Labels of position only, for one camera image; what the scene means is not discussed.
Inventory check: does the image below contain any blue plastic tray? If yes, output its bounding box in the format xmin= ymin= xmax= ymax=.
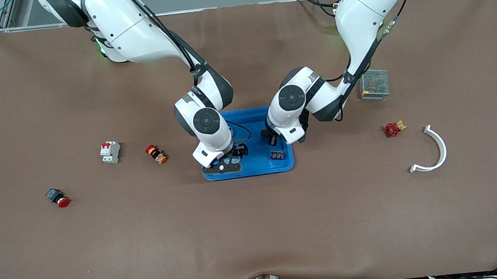
xmin=197 ymin=104 xmax=296 ymax=182

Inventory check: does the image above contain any white red circuit breaker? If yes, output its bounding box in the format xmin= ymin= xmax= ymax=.
xmin=99 ymin=140 xmax=122 ymax=165

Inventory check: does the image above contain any metal mesh power supply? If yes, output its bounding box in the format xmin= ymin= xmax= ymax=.
xmin=358 ymin=67 xmax=391 ymax=102

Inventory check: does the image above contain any orange red emergency button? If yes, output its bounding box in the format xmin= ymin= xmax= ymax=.
xmin=145 ymin=143 xmax=168 ymax=165

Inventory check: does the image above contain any red pushbutton with grey body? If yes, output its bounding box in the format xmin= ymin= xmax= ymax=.
xmin=45 ymin=187 xmax=72 ymax=210

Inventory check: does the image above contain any white curved plastic piece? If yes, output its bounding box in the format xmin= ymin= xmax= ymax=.
xmin=405 ymin=123 xmax=449 ymax=174

